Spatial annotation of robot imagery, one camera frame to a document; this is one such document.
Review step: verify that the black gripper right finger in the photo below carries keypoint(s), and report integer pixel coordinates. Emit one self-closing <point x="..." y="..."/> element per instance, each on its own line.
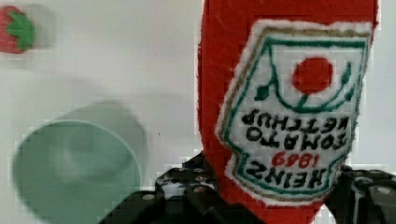
<point x="363" y="197"/>

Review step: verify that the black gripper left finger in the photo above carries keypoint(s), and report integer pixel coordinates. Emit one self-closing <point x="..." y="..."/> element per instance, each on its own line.
<point x="187" y="194"/>

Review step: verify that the red plush ketchup bottle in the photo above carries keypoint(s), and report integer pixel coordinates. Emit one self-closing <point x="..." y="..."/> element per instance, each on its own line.
<point x="279" y="85"/>

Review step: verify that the red green strawberry toy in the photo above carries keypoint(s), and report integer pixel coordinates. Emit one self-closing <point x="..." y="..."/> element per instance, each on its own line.
<point x="17" y="31"/>

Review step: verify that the green mug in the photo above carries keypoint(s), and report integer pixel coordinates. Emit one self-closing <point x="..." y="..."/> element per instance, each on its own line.
<point x="77" y="168"/>

